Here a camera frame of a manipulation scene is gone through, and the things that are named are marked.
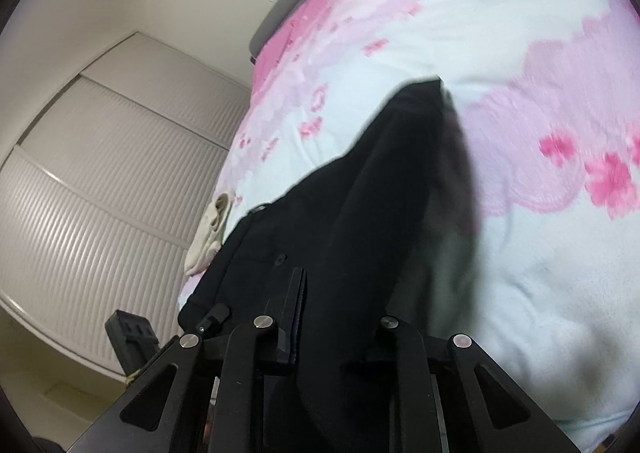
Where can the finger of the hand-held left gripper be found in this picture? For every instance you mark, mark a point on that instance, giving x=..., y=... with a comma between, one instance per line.
x=215, y=317

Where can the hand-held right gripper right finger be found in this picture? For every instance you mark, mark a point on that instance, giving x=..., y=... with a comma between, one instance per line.
x=400, y=353

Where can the white slatted wardrobe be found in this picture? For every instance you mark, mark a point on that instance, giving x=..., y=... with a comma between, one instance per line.
x=110, y=193

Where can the black pants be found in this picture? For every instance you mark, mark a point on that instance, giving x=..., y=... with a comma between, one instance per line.
x=360, y=213

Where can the cream cloth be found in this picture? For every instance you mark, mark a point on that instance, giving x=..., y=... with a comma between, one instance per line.
x=210, y=233

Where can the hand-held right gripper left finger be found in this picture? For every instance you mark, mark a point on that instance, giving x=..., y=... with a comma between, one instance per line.
x=301, y=313

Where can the pink white floral blanket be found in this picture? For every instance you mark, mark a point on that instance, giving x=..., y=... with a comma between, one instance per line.
x=525, y=158

